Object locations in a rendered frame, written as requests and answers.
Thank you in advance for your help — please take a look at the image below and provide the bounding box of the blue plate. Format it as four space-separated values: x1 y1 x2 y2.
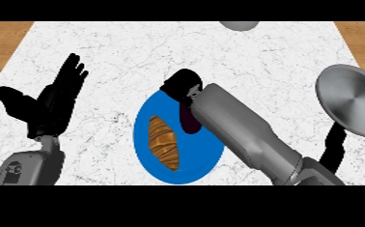
133 89 226 185

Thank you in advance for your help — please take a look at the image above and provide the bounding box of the brown croissant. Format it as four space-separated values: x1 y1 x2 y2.
146 115 182 172

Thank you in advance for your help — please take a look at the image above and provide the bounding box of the grey rounded object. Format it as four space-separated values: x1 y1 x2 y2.
219 21 262 32

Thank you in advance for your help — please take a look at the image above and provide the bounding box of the grey pan with black handle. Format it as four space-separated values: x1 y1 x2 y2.
313 63 365 175

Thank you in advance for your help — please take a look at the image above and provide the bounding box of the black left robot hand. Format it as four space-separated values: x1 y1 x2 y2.
0 52 90 141

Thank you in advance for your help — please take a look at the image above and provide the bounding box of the dark purple eggplant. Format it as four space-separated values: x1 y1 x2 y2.
179 101 204 135

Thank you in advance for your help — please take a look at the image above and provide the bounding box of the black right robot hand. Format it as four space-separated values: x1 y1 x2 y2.
160 69 205 107

